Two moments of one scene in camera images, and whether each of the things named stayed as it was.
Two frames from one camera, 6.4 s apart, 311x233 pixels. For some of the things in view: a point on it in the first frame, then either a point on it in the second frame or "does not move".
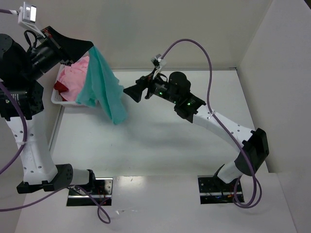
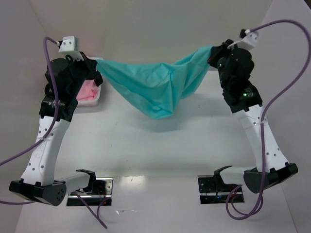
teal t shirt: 101,89 → 157,89
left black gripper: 58,45 → 90,68
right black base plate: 213,190 does not move
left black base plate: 103,192 does not move
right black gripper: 145,88 → 217,55
